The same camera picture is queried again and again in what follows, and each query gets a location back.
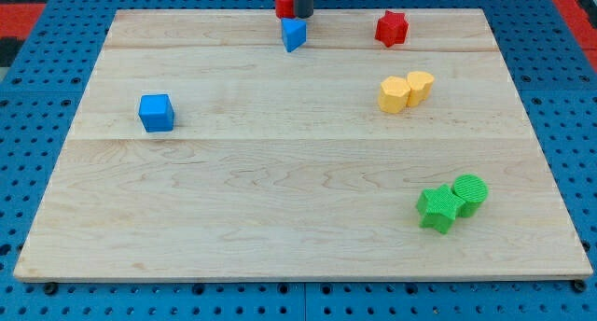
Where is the yellow hexagon block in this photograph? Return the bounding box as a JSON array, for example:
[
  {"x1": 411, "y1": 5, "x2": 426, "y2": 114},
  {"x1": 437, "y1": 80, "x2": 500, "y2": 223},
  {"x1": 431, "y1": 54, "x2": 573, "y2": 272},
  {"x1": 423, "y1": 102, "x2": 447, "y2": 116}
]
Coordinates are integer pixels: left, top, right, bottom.
[{"x1": 378, "y1": 76, "x2": 411, "y2": 114}]

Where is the blue perforated base mat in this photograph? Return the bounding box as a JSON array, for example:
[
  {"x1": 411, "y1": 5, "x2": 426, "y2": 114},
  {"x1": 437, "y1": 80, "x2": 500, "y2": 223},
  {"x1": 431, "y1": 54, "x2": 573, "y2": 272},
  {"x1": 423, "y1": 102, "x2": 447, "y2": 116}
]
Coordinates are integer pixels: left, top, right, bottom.
[{"x1": 1, "y1": 0, "x2": 596, "y2": 320}]

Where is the wooden board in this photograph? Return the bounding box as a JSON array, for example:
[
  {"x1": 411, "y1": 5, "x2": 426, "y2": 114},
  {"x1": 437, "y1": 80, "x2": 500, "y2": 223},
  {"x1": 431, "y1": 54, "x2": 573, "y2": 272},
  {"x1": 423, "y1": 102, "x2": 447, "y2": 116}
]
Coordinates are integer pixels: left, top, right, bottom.
[{"x1": 14, "y1": 8, "x2": 592, "y2": 283}]

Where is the blue triangle block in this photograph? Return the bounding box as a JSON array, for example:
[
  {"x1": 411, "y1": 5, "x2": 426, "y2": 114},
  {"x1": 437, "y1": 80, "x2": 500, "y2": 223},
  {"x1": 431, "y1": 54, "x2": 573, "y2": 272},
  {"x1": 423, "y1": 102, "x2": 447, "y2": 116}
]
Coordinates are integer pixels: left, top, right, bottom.
[{"x1": 281, "y1": 18, "x2": 307, "y2": 52}]

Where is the yellow heart block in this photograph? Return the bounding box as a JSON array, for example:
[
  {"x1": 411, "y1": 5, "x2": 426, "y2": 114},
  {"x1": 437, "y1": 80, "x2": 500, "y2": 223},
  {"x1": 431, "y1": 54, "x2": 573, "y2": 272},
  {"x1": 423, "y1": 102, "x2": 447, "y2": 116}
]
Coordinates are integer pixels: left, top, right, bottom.
[{"x1": 407, "y1": 71, "x2": 435, "y2": 107}]

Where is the red star block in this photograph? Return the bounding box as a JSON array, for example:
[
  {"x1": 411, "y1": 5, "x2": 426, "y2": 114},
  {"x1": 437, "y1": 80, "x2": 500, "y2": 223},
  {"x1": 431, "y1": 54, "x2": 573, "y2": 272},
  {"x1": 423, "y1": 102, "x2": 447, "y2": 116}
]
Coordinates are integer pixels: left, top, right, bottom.
[{"x1": 375, "y1": 10, "x2": 409, "y2": 48}]

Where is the red cylinder block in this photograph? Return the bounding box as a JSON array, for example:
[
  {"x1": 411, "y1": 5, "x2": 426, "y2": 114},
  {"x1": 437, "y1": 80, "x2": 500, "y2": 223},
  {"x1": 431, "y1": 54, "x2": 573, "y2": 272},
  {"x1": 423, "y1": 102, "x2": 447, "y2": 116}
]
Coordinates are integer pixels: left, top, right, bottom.
[{"x1": 274, "y1": 0, "x2": 295, "y2": 19}]

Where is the blue cube block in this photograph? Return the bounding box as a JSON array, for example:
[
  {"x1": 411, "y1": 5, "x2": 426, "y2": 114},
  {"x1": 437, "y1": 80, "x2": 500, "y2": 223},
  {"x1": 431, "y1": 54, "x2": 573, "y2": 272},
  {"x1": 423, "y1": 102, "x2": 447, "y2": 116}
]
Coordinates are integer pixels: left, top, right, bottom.
[{"x1": 138, "y1": 94, "x2": 175, "y2": 133}]

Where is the green star block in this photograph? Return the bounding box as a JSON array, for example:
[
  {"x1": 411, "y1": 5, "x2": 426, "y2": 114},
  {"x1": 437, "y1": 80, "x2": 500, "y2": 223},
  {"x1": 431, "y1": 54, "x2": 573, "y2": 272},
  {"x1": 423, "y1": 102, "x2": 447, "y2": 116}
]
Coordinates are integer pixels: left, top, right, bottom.
[{"x1": 416, "y1": 184, "x2": 465, "y2": 234}]

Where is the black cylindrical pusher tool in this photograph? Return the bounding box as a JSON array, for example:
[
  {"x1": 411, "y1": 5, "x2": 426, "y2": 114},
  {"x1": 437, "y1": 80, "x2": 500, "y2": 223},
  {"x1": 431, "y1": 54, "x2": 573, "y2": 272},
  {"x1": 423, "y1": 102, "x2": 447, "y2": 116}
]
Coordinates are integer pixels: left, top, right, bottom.
[{"x1": 293, "y1": 0, "x2": 314, "y2": 19}]

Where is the green cylinder block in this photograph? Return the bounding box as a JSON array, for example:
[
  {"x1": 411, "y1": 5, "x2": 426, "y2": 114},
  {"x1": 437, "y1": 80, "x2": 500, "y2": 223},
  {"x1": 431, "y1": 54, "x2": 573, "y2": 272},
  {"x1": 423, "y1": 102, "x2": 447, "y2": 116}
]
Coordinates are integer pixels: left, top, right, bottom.
[{"x1": 451, "y1": 174, "x2": 489, "y2": 217}]

